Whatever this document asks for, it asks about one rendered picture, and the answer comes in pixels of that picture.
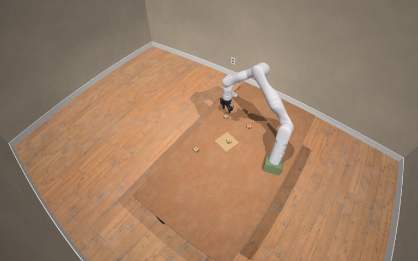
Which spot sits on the tan flat mat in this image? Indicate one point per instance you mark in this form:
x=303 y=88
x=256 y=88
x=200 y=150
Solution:
x=221 y=141

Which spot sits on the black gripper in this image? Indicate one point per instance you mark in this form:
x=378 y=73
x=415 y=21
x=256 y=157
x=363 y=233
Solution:
x=227 y=103

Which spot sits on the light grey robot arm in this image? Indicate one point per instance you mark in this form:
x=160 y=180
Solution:
x=274 y=101

